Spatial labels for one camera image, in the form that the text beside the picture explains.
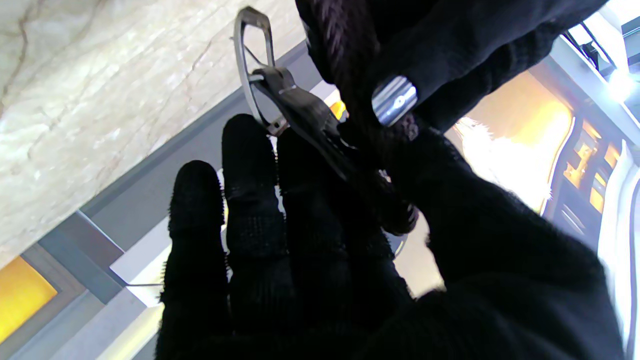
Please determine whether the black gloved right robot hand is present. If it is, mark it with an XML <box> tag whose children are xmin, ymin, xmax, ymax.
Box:
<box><xmin>156</xmin><ymin>114</ymin><xmax>628</xmax><ymax>360</ymax></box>

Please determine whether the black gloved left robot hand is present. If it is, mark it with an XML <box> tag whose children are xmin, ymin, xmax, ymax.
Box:
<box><xmin>295</xmin><ymin>0</ymin><xmax>608</xmax><ymax>132</ymax></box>

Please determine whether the black leather belt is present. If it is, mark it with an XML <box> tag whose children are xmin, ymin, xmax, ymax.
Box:
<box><xmin>233</xmin><ymin>0</ymin><xmax>420</xmax><ymax>237</ymax></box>

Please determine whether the white pampas grass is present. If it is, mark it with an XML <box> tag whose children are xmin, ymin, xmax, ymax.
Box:
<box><xmin>452</xmin><ymin>116</ymin><xmax>556</xmax><ymax>213</ymax></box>

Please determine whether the grey counter with orange light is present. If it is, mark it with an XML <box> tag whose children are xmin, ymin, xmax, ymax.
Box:
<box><xmin>0</xmin><ymin>210</ymin><xmax>166</xmax><ymax>360</ymax></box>

